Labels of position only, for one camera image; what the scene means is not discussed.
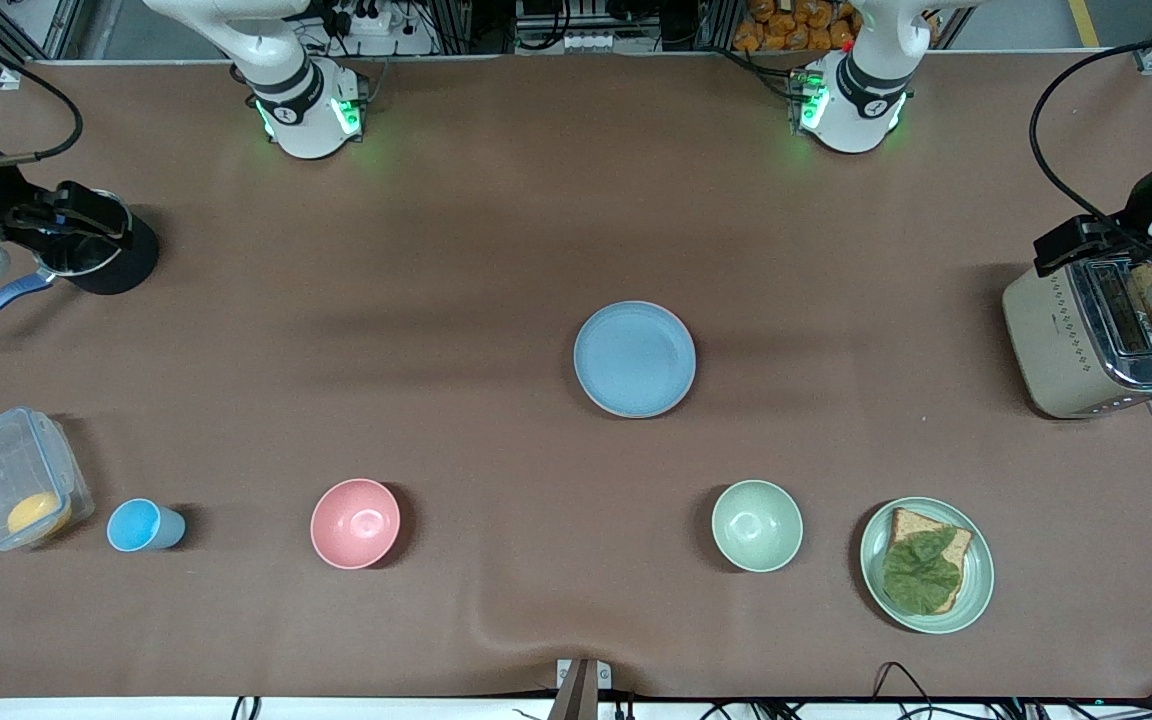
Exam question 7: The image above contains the green bowl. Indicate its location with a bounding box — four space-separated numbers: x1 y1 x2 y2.
712 480 804 573

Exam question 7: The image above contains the pink bowl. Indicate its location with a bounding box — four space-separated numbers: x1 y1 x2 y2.
310 478 402 571

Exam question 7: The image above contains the green lettuce leaf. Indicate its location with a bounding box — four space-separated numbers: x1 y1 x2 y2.
882 528 964 614

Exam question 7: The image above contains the white power strip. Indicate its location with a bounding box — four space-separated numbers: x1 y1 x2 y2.
321 0 437 56

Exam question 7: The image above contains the orange yellow fruit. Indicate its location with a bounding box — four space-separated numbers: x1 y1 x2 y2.
6 492 73 538

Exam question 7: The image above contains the green plate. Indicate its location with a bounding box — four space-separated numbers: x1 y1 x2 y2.
859 497 995 635

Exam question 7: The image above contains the blue plate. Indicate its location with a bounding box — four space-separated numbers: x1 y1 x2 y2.
573 301 697 419

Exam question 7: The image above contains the brown bread slice under lettuce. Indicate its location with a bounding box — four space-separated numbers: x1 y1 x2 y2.
884 508 974 614

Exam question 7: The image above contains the black looped floor cable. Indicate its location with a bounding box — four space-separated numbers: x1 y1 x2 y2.
871 660 937 720

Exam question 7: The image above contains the blue cup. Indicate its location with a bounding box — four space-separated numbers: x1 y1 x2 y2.
106 498 187 553

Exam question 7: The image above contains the metal table edge clamp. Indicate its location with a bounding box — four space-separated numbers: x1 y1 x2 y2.
556 658 613 720

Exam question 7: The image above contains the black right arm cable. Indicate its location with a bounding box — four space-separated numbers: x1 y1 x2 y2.
0 62 85 169

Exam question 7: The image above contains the beige chrome two-slot toaster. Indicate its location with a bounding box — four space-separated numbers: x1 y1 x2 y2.
1001 232 1152 421

